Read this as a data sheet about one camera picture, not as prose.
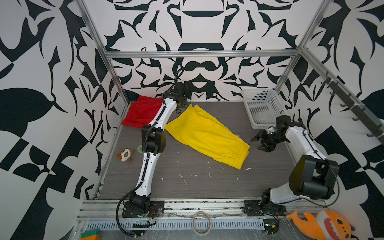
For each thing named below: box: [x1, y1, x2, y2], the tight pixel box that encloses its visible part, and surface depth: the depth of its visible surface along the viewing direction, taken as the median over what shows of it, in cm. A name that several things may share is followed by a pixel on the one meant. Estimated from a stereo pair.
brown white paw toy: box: [117, 148, 135, 163], surface depth 91 cm
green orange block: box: [80, 229, 100, 240], surface depth 67 cm
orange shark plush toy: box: [286, 209, 356, 240], surface depth 66 cm
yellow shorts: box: [165, 104, 251, 170], surface depth 98 cm
